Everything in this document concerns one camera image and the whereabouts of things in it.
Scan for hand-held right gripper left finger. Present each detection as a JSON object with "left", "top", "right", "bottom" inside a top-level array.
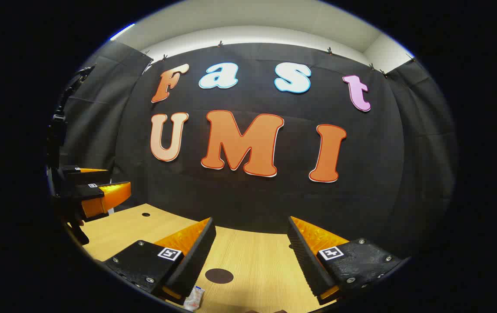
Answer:
[{"left": 103, "top": 217, "right": 217, "bottom": 306}]

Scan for brown round coaster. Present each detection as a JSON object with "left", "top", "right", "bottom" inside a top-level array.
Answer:
[{"left": 205, "top": 268, "right": 234, "bottom": 284}]

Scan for black stand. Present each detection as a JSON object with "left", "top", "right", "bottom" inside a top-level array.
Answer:
[{"left": 46, "top": 64, "right": 97, "bottom": 174}]

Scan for ceiling light strip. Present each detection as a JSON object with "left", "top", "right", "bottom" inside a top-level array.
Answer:
[{"left": 109, "top": 23, "right": 136, "bottom": 41}]

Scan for white toothpaste tube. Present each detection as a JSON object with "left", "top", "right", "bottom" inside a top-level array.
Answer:
[{"left": 183, "top": 286, "right": 205, "bottom": 311}]

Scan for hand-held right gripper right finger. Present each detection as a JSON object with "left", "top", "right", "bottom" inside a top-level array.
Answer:
[{"left": 287, "top": 216, "right": 403, "bottom": 305}]

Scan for wooden desktop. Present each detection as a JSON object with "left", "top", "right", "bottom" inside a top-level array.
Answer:
[{"left": 79, "top": 203, "right": 345, "bottom": 313}]

